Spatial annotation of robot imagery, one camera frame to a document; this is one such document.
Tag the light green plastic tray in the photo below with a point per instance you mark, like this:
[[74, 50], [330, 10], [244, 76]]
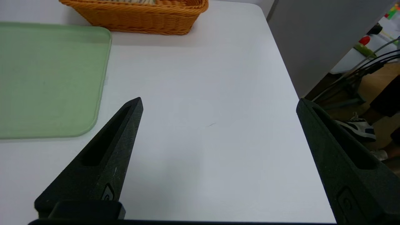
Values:
[[47, 81]]

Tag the red and green object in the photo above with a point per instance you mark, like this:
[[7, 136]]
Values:
[[364, 43]]

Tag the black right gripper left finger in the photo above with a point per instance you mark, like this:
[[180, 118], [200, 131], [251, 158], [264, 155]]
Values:
[[93, 175]]

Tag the white and black sneaker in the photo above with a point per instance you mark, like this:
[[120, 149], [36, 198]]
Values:
[[359, 128]]

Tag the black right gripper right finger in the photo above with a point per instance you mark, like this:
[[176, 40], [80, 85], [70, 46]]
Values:
[[359, 193]]

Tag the orange wicker basket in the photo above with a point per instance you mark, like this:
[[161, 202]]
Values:
[[140, 15]]

